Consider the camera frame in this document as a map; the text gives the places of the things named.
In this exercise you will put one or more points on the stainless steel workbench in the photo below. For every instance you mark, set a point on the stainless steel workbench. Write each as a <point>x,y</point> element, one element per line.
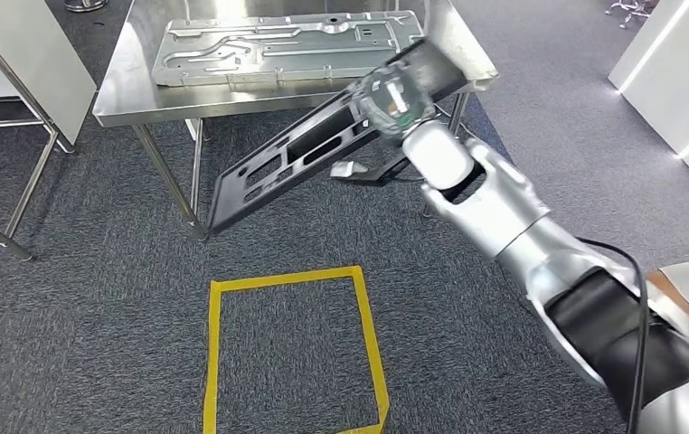
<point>141,90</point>

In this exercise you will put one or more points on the black plastic panel part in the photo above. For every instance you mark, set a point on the black plastic panel part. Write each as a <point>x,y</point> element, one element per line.
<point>224,206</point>

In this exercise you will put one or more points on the steel frame table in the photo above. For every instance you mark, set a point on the steel frame table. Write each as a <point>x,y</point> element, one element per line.
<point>34,181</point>

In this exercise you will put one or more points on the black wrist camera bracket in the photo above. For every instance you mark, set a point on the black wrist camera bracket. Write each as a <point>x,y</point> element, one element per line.
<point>380,175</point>

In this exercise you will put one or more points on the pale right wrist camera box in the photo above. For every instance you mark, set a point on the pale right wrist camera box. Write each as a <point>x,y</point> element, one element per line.
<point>347,169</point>

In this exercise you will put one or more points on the chrome stool base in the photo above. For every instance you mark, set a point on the chrome stool base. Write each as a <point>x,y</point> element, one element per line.
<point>627,13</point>

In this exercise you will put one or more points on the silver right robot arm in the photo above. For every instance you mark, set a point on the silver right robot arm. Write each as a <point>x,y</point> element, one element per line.
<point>500,203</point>

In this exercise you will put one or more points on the stamped sheet metal plate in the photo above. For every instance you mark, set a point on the stamped sheet metal plate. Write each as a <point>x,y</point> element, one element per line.
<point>296,60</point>

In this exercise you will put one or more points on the round metal stand base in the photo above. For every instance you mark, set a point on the round metal stand base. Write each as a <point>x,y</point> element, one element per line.
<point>84,5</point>

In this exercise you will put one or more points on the white cabinet with light strip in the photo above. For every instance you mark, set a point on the white cabinet with light strip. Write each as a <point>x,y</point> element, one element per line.
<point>680,72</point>

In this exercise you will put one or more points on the white cabinet panel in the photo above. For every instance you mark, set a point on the white cabinet panel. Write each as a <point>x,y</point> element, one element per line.
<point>33,60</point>

